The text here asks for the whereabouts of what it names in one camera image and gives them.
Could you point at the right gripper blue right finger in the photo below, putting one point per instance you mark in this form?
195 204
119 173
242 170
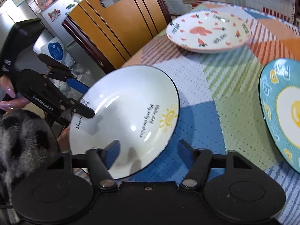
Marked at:
187 153

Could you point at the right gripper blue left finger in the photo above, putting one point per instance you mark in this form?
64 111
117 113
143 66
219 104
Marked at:
110 153

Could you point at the white sun plate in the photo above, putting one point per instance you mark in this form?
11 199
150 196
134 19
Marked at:
137 106

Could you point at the wooden chair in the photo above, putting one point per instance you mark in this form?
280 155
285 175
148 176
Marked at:
112 31

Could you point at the left hand pink nails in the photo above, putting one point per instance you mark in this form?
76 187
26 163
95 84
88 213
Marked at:
15 103

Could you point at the silver refrigerator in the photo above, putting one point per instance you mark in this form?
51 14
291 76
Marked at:
52 13

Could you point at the pink bunny carrot plate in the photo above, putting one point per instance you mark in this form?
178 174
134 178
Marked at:
208 31

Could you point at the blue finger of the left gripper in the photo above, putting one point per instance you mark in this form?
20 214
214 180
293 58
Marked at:
83 110
77 85

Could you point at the blue fried egg plate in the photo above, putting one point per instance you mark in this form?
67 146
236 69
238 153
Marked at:
279 94

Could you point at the colourful patchwork tablecloth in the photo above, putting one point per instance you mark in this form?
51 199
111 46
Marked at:
220 108

